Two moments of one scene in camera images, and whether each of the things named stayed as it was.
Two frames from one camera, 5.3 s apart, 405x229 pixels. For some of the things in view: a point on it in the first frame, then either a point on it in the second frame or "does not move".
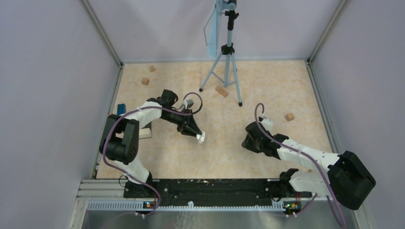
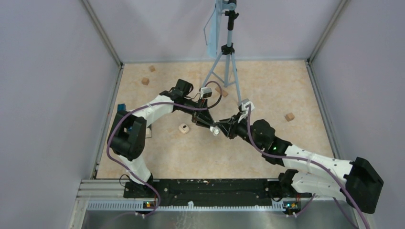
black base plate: [212, 191] does not move
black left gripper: [188, 125] to [203, 117]
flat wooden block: [221, 91] does not move
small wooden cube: [145, 81] does not move
